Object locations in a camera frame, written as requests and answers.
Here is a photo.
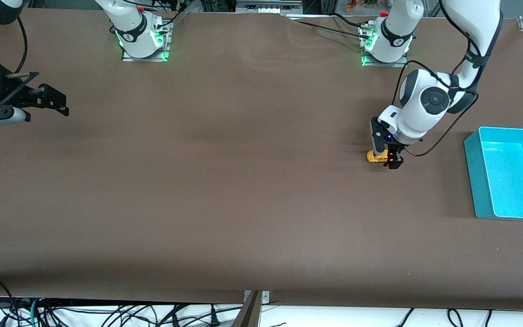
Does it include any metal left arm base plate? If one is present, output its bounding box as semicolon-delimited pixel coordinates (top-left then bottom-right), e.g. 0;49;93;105
360;26;410;68

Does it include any long black table cable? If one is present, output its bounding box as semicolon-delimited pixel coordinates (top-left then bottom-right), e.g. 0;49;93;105
289;18;367;40

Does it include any brown table cover sheet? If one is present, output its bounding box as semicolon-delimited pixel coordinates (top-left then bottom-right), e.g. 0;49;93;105
0;8;523;312

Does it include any short black table cable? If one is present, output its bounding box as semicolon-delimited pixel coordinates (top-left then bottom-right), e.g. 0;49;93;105
332;13;364;29

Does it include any brown table support beam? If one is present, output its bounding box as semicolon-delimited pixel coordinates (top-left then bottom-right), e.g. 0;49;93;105
231;291;263;327

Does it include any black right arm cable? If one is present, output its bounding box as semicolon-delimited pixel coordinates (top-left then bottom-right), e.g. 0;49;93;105
15;17;28;74

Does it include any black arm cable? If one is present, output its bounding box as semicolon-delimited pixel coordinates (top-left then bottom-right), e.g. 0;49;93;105
15;17;28;74
392;0;482;158

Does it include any small metal table bracket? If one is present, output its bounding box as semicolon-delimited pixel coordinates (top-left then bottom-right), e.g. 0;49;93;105
243;291;271;304

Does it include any grey power strip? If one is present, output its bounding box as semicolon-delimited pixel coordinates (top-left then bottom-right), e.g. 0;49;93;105
237;0;304;13

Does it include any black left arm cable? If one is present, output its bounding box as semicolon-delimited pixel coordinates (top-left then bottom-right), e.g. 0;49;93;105
392;0;482;158

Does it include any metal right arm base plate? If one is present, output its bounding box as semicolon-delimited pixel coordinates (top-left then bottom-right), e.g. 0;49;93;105
122;22;172;62

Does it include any teal plastic storage bin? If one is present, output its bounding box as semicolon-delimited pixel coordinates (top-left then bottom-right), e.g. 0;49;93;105
464;126;523;222

